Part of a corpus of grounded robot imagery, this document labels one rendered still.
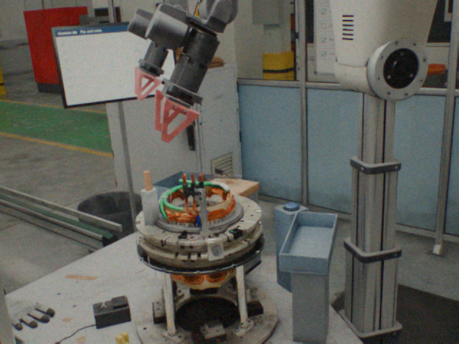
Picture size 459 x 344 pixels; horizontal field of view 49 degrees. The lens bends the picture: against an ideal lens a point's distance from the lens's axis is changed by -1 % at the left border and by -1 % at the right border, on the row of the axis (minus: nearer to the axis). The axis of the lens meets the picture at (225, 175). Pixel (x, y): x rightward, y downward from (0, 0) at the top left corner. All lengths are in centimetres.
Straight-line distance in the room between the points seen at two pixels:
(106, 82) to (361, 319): 141
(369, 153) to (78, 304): 95
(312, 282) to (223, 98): 261
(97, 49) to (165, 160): 174
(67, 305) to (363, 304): 87
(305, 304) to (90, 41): 145
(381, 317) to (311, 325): 33
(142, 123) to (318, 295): 286
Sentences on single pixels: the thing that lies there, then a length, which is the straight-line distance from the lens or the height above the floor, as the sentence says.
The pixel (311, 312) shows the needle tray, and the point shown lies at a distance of 129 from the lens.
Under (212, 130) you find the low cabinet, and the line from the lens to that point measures 364.
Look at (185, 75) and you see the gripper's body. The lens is 92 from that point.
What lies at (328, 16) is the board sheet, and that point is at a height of 151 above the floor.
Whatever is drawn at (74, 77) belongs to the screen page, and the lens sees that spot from 222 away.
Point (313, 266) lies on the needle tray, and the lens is 113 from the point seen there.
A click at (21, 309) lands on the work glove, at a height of 80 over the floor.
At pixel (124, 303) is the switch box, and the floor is 84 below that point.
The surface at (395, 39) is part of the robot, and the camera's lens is 127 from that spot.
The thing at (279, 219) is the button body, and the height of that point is 100.
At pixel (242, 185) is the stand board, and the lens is 156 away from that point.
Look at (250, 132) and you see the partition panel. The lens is 399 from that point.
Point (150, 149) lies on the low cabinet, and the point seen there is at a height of 60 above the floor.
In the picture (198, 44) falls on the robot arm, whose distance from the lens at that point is 92.
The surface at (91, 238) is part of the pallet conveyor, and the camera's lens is 214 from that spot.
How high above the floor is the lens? 159
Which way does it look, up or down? 18 degrees down
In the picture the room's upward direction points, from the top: 4 degrees counter-clockwise
